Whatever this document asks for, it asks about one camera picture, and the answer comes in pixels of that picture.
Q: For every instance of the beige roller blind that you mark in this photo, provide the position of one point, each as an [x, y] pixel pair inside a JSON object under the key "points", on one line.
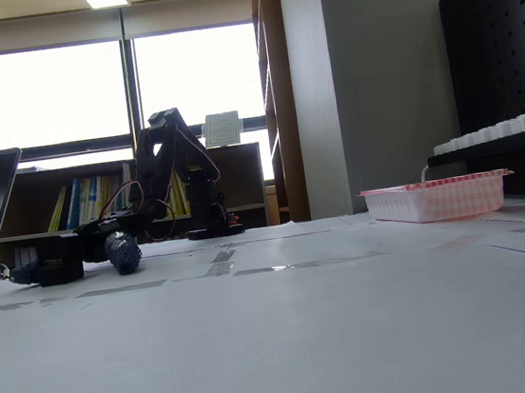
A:
{"points": [[32, 34], [187, 14]]}

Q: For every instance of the row of blue yellow books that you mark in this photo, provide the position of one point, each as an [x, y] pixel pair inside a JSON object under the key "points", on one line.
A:
{"points": [[98, 201]]}

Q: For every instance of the pink checkered tray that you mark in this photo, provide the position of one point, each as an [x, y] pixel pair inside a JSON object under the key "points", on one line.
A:
{"points": [[440, 198]]}

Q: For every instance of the tall brown wooden shelf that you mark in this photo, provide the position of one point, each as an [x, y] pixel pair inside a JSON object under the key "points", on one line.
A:
{"points": [[282, 107]]}

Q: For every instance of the white paper sign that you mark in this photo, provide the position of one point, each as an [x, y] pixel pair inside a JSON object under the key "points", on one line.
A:
{"points": [[223, 128]]}

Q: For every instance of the black pegboard panel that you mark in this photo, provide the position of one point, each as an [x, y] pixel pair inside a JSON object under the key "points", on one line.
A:
{"points": [[499, 57]]}

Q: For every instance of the leaning yellow book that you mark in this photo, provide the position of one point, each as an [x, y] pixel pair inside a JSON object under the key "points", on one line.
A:
{"points": [[57, 211]]}

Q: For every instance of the low wooden bookshelf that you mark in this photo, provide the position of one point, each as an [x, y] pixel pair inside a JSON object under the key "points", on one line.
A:
{"points": [[251, 179]]}

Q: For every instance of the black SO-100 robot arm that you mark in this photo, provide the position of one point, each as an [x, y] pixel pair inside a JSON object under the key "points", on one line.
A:
{"points": [[197, 190]]}

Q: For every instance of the white binders row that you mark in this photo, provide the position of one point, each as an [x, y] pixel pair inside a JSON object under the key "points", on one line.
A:
{"points": [[25, 256]]}

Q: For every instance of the small black box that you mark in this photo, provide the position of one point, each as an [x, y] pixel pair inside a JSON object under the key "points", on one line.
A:
{"points": [[59, 260]]}

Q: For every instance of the white keyboard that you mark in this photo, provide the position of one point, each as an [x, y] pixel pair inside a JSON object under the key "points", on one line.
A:
{"points": [[498, 129]]}

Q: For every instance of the black monitor stand shelf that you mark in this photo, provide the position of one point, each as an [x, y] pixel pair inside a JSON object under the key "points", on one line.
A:
{"points": [[491, 145]]}

